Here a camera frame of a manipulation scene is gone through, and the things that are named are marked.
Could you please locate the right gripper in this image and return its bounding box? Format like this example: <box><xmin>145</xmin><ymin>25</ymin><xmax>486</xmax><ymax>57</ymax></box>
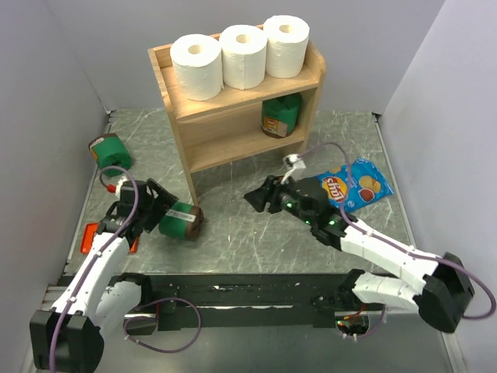
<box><xmin>243</xmin><ymin>173</ymin><xmax>315</xmax><ymax>226</ymax></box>

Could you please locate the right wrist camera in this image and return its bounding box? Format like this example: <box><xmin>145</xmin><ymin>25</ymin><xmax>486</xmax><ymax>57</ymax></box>
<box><xmin>280</xmin><ymin>154</ymin><xmax>306</xmax><ymax>184</ymax></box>

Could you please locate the green roll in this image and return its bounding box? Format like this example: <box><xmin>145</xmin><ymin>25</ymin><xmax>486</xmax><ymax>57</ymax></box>
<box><xmin>88</xmin><ymin>133</ymin><xmax>132</xmax><ymax>170</ymax></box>
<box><xmin>158</xmin><ymin>201</ymin><xmax>204</xmax><ymax>241</ymax></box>
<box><xmin>261</xmin><ymin>92</ymin><xmax>302</xmax><ymax>138</ymax></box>

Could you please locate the orange flat package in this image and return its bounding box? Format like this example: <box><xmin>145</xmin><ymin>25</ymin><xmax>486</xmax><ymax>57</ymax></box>
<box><xmin>80</xmin><ymin>222</ymin><xmax>139</xmax><ymax>255</ymax></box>

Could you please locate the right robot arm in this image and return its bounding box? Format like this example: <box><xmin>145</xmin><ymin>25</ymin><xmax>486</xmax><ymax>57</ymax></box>
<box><xmin>244</xmin><ymin>176</ymin><xmax>474</xmax><ymax>333</ymax></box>

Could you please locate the white paper towel roll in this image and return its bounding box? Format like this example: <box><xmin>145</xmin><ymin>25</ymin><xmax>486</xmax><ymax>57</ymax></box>
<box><xmin>218</xmin><ymin>25</ymin><xmax>267</xmax><ymax>90</ymax></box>

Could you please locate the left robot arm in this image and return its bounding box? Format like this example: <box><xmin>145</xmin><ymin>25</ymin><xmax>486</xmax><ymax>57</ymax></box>
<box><xmin>30</xmin><ymin>179</ymin><xmax>178</xmax><ymax>372</ymax></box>

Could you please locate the purple cable loop, base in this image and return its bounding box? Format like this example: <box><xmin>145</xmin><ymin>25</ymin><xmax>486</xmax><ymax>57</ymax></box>
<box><xmin>123</xmin><ymin>297</ymin><xmax>203</xmax><ymax>354</ymax></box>

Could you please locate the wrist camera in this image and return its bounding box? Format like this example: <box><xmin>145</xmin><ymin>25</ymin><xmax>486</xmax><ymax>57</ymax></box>
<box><xmin>106</xmin><ymin>176</ymin><xmax>129</xmax><ymax>198</ymax></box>
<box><xmin>280</xmin><ymin>154</ymin><xmax>306</xmax><ymax>184</ymax></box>

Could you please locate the blue Lay's chips bag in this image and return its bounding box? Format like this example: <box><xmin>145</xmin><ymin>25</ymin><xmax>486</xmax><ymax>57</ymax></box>
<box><xmin>316</xmin><ymin>158</ymin><xmax>394</xmax><ymax>213</ymax></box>

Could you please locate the wooden two-tier shelf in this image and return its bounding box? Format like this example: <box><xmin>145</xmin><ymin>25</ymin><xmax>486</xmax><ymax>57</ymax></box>
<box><xmin>148</xmin><ymin>42</ymin><xmax>326</xmax><ymax>202</ymax></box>

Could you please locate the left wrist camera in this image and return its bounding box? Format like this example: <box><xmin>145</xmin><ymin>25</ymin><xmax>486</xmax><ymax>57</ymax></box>
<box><xmin>106</xmin><ymin>176</ymin><xmax>129</xmax><ymax>198</ymax></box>

